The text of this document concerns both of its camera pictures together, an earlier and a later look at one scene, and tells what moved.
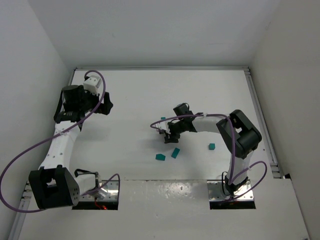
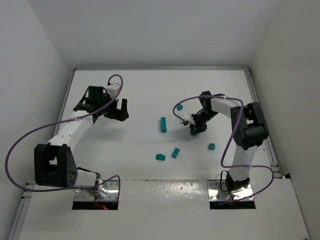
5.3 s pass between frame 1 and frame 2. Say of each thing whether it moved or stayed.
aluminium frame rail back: stayed
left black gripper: moved
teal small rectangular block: stayed
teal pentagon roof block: stayed
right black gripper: moved
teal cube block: stayed
